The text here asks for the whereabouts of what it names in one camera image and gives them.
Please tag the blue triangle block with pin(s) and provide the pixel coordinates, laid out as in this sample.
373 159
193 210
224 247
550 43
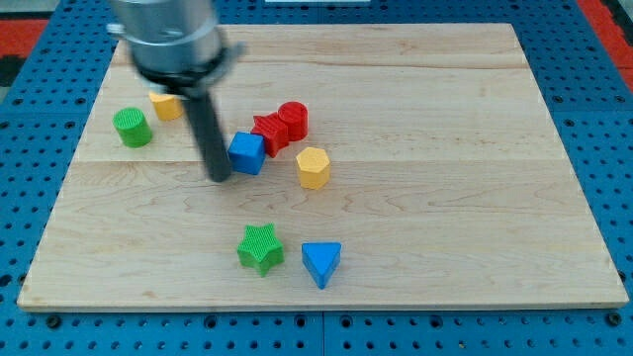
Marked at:
321 260

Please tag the yellow hexagon block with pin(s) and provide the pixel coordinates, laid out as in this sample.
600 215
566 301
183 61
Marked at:
313 166

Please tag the green cylinder block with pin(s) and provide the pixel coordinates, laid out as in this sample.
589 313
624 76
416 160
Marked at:
132 127

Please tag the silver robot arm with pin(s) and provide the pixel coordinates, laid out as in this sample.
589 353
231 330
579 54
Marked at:
179 47

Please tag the red star block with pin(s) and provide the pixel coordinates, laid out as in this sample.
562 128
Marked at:
274 132

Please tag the yellow block behind stick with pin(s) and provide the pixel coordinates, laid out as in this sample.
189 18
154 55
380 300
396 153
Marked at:
166 107

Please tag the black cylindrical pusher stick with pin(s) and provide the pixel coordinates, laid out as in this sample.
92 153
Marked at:
205 127

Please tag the green star block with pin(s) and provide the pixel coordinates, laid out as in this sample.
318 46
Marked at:
260 248

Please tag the blue cube block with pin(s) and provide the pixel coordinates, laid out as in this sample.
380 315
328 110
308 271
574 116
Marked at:
247 153

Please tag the wooden board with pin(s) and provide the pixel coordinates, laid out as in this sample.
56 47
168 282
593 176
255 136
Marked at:
449 187

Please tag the red cylinder block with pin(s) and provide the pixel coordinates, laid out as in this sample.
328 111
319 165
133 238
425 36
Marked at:
295 116

